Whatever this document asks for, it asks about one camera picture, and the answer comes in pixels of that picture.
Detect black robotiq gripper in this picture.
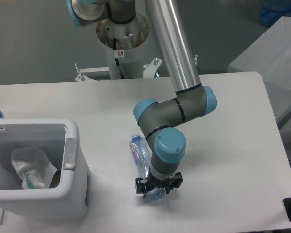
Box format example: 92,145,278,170
135,172,183,197

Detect clear crushed plastic bottle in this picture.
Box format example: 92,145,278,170
129,133,165,202

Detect white plastic wrapper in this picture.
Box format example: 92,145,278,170
11,146,57,190

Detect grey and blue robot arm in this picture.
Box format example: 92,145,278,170
66,0,217,195

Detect white plastic trash can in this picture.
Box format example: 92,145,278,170
0,119,90,219

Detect blue and yellow packet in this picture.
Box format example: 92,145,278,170
49,170,61,188

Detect white covered box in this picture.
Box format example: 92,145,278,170
227,16,291,129

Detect blue bag in background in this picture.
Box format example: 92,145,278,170
259,0,291,27

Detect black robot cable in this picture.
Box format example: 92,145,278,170
113,37,125,80

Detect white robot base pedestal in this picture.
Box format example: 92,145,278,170
74,12,199,82

